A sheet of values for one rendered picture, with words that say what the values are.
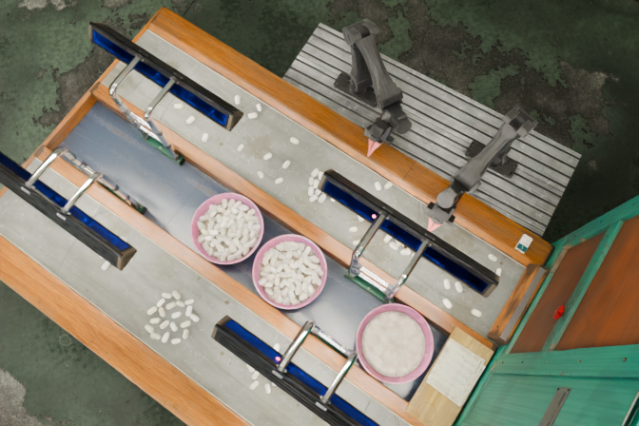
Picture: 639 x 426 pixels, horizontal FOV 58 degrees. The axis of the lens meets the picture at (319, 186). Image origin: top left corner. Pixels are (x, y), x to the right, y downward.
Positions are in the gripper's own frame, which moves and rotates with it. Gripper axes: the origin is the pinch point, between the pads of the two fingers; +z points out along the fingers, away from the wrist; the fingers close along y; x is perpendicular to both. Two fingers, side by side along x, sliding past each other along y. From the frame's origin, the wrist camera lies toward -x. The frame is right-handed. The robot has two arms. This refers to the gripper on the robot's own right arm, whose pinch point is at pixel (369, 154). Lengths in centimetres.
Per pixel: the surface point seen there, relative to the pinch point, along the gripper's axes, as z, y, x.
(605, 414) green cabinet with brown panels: -19, 74, -100
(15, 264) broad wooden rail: 82, -85, -63
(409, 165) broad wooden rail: -0.8, 14.2, 8.4
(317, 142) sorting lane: 8.2, -20.7, 3.6
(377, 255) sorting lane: 27.2, 22.0, -12.4
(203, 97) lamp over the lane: -2, -52, -37
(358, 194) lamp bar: -1.1, 8.3, -37.2
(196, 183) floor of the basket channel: 41, -52, -16
